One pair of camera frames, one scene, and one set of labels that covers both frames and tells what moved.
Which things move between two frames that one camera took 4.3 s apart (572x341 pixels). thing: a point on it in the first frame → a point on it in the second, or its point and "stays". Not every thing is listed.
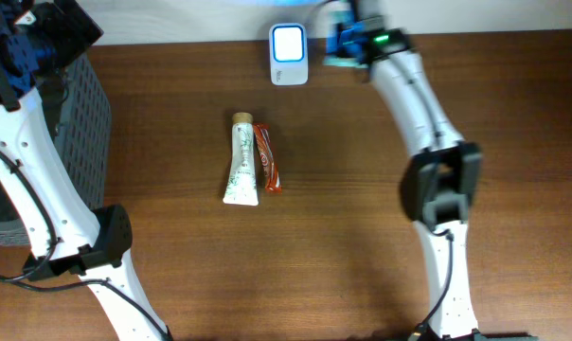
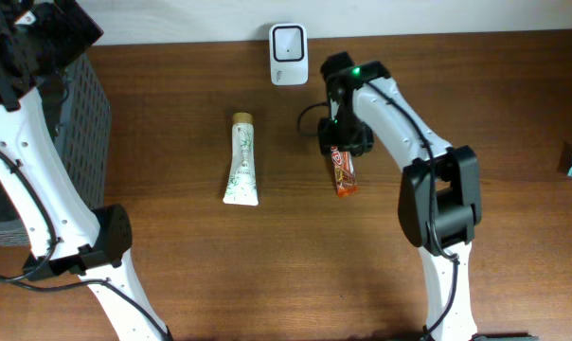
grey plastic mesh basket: x=84 y=126 stays
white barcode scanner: x=289 y=54 stays
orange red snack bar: x=264 y=143 → x=345 y=173
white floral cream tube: x=241 y=185 stays
